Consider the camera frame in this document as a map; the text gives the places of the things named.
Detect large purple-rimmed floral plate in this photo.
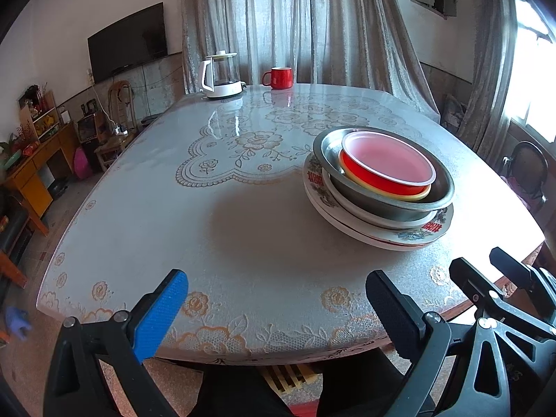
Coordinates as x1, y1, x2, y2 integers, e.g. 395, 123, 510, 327
304, 187, 448, 252

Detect person's dark pants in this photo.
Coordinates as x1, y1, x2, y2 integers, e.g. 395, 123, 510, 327
191, 350, 420, 417

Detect yellow slatted stool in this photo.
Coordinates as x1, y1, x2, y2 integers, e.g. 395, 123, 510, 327
260, 364, 318, 394

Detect white plate red green print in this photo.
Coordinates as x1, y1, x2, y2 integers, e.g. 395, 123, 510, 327
303, 152, 455, 244

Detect dark round-back chair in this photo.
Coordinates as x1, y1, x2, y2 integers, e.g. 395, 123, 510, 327
499, 141, 549, 215

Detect yellow wooden cabinet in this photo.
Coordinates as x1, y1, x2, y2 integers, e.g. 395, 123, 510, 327
4, 122, 80, 237

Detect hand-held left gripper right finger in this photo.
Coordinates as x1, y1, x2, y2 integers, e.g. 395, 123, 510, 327
366, 269, 512, 417

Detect small wooden shelf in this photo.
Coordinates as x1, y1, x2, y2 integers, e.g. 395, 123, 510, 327
17, 90, 62, 142

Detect light wooden chair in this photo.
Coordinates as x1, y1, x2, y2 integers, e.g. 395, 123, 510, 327
108, 80, 136, 131

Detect blue glove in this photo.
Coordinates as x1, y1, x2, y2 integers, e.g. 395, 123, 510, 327
5, 307, 32, 340

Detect small wooden side table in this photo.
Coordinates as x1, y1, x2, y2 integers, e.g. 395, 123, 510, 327
93, 132, 137, 172

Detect red plastic bowl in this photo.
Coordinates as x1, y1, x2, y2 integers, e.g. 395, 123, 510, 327
339, 130, 437, 194

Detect wide grey lace curtain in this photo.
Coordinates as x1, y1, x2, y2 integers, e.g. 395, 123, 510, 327
180, 0, 439, 114

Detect stainless steel basin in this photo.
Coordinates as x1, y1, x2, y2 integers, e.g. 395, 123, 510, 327
313, 126, 455, 223

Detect narrow grey lace curtain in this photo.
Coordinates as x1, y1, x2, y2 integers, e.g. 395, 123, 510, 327
456, 0, 520, 157

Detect white glass electric kettle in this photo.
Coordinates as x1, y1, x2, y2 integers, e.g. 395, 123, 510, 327
199, 51, 246, 99

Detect black flat television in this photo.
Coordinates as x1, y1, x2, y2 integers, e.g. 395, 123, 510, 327
87, 2, 169, 84

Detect red seat cushion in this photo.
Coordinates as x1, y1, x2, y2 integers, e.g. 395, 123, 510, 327
500, 174, 539, 209

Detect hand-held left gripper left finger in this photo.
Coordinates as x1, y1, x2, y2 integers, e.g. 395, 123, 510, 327
42, 269, 189, 417

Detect red mug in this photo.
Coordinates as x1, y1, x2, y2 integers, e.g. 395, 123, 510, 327
261, 67, 293, 90

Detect grey sack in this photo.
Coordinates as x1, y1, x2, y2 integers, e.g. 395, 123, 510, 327
442, 95, 467, 133

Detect yellow plastic bowl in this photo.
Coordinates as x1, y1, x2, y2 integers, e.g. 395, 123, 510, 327
338, 156, 433, 202

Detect pink bag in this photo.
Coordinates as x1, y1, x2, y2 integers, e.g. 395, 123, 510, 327
74, 148, 90, 180

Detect window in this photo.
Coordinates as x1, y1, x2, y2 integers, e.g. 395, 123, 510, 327
504, 0, 556, 144

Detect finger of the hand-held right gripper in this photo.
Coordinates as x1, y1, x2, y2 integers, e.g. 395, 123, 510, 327
489, 247, 556, 302
449, 257, 507, 320

